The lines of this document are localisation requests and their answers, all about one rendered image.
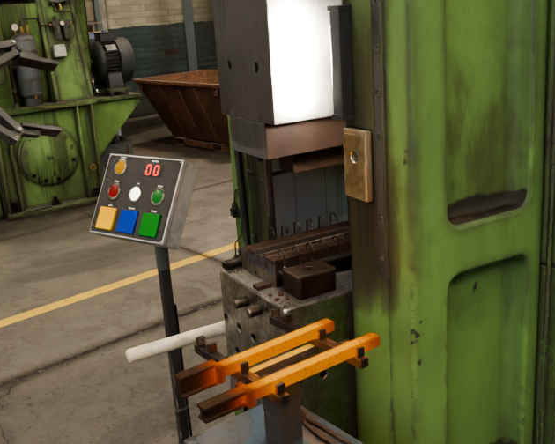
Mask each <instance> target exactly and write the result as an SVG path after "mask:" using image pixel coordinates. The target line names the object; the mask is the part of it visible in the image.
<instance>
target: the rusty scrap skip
mask: <svg viewBox="0 0 555 444"><path fill-rule="evenodd" d="M133 83H137V84H138V86H139V90H142V92H143V93H144V95H145V96H146V98H147V99H148V100H149V101H150V103H151V104H152V106H153V107H154V109H155V110H156V112H157V113H158V114H159V116H160V118H161V119H162V121H163V122H164V124H165V125H166V126H167V127H168V129H169V130H170V132H171V133H172V134H173V136H177V137H175V138H174V140H175V144H176V145H181V146H187V145H191V146H196V147H202V148H207V149H212V151H213V152H229V151H230V142H229V130H228V120H227V115H222V111H221V100H220V90H219V81H218V70H196V71H189V72H183V73H175V74H169V75H162V76H156V77H149V78H137V79H133ZM207 141H212V142H216V143H211V142H207Z"/></svg>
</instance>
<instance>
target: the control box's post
mask: <svg viewBox="0 0 555 444"><path fill-rule="evenodd" d="M154 247H155V255H156V263H157V269H158V273H159V288H160V295H161V302H162V309H163V317H164V324H165V332H166V338H167V337H171V336H175V335H178V333H177V325H176V318H175V310H174V296H173V288H172V280H171V272H170V262H169V254H168V248H163V247H157V246H154ZM167 353H168V360H169V367H170V374H171V382H172V389H173V397H174V407H175V408H176V409H177V410H179V409H181V408H184V407H186V401H185V399H182V398H181V397H179V396H178V395H176V393H177V392H178V388H177V381H176V378H175V377H174V375H175V374H177V373H180V372H182V370H181V356H180V348H179V349H176V350H172V351H168V352H167ZM175 416H176V425H177V433H178V440H179V444H184V440H186V439H187V438H189V424H188V416H187V410H184V411H180V412H175Z"/></svg>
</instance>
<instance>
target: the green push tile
mask: <svg viewBox="0 0 555 444"><path fill-rule="evenodd" d="M161 217H162V215H159V214H152V213H146V212H144V214H143V217H142V221H141V225H140V227H139V231H138V235H140V236H145V237H151V238H156V237H157V233H158V230H159V224H160V220H161Z"/></svg>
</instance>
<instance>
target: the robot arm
mask: <svg viewBox="0 0 555 444"><path fill-rule="evenodd" d="M16 44H17V42H16V41H15V40H13V39H11V40H7V41H0V54H2V53H5V52H9V53H7V54H5V55H2V56H0V69H1V68H3V67H4V66H6V65H7V64H9V63H12V62H14V61H15V60H17V61H16V65H19V66H24V67H29V68H34V69H39V70H47V71H54V70H55V68H56V66H57V65H58V61H54V60H49V59H45V58H40V57H37V55H36V54H35V53H29V52H25V51H22V48H21V47H17V45H16ZM0 124H1V125H0V139H1V140H3V141H5V142H6V143H7V144H10V145H15V144H16V143H17V142H18V141H19V139H20V137H32V138H37V137H39V136H40V135H42V136H49V137H57V136H58V134H59V133H60V132H61V131H62V128H61V127H56V126H50V125H44V124H38V123H31V122H22V123H21V124H18V123H17V122H16V121H15V120H14V119H13V118H11V117H10V116H9V115H8V114H7V113H6V112H4V111H3V110H2V109H1V108H0Z"/></svg>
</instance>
